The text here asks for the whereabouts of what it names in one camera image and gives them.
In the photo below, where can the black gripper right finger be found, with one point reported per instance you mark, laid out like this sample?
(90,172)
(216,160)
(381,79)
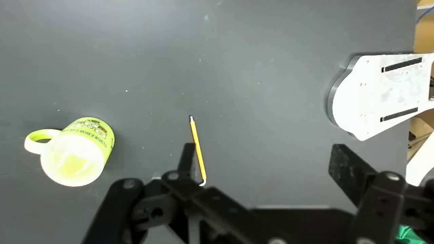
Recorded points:
(384,204)

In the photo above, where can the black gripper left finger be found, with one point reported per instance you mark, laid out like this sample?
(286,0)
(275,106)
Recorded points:
(136,212)

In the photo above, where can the yellow allen key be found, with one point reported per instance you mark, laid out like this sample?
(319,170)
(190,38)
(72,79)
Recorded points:
(197,147)

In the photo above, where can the green cloth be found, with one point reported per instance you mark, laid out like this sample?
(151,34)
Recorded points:
(408,235)

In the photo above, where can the white plastic part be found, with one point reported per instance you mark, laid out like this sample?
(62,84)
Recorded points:
(422,163)

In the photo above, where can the lime green mug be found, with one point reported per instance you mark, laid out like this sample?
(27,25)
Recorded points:
(81,154)

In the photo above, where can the flat aluminium mounting plate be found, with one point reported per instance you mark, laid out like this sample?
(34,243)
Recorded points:
(384,95)

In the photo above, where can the brown cardboard box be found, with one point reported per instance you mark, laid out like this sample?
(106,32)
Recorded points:
(426,32)

